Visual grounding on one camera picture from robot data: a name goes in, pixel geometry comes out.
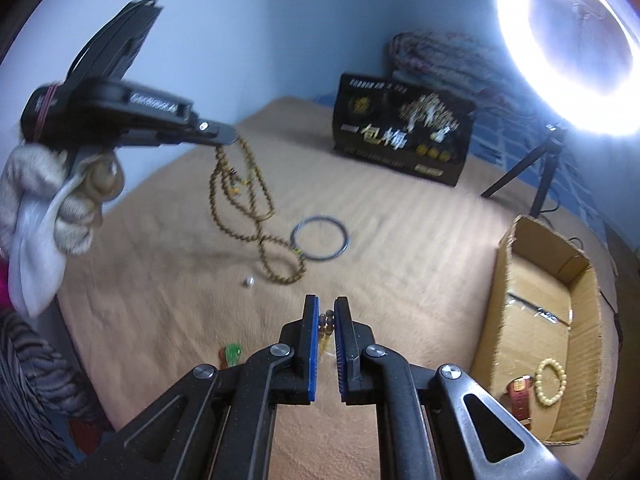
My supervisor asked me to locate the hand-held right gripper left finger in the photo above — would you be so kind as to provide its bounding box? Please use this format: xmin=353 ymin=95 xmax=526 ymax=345
xmin=75 ymin=294 xmax=321 ymax=480

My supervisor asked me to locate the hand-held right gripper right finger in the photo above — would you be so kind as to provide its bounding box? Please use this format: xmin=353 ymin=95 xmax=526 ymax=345
xmin=334 ymin=296 xmax=586 ymax=480

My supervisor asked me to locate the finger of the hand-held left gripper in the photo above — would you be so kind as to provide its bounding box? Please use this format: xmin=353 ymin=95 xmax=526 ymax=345
xmin=150 ymin=117 xmax=239 ymax=149

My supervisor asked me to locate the dark brown bead bracelet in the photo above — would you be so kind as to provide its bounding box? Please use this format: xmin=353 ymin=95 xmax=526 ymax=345
xmin=318 ymin=310 xmax=337 ymax=361

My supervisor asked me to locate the green pendant bracelet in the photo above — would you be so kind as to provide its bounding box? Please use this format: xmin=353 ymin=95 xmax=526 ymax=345
xmin=220 ymin=342 xmax=245 ymax=367

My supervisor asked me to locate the long brown bead necklace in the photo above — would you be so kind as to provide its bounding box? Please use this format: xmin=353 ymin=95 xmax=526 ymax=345
xmin=209 ymin=135 xmax=308 ymax=286

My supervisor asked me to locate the dark bangle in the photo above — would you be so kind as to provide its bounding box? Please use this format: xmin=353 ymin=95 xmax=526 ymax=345
xmin=290 ymin=215 xmax=351 ymax=263

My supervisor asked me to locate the red-brown leather bracelet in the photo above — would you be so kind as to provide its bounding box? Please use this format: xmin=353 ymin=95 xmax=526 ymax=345
xmin=506 ymin=375 xmax=535 ymax=427

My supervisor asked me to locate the cream bead bracelet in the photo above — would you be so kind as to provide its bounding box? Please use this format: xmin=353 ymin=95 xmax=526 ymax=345
xmin=534 ymin=357 xmax=568 ymax=406

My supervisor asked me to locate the cardboard box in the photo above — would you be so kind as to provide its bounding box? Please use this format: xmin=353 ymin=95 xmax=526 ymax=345
xmin=472 ymin=215 xmax=601 ymax=446

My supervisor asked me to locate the person's left hand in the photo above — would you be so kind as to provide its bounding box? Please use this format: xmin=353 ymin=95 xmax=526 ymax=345
xmin=0 ymin=142 xmax=108 ymax=256

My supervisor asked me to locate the white cloth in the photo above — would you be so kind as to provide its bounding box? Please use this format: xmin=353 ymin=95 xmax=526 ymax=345
xmin=7 ymin=180 xmax=76 ymax=318

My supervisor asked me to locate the black snack bag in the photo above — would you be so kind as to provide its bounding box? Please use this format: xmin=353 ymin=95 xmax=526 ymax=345
xmin=331 ymin=72 xmax=477 ymax=188

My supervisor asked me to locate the folded floral quilt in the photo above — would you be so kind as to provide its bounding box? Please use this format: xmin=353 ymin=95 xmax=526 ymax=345
xmin=387 ymin=30 xmax=506 ymax=106

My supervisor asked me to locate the black tripod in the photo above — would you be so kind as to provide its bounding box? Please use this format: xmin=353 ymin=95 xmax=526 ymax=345
xmin=481 ymin=122 xmax=571 ymax=218

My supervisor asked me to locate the striped clothing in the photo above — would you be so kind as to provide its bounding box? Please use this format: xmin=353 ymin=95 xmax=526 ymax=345
xmin=0 ymin=310 xmax=106 ymax=480

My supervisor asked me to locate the black power cable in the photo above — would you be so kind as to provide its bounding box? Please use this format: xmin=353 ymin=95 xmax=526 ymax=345
xmin=537 ymin=205 xmax=626 ymax=356

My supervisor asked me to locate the ring light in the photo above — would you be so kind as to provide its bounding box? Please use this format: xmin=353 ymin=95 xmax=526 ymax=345
xmin=495 ymin=0 xmax=640 ymax=137

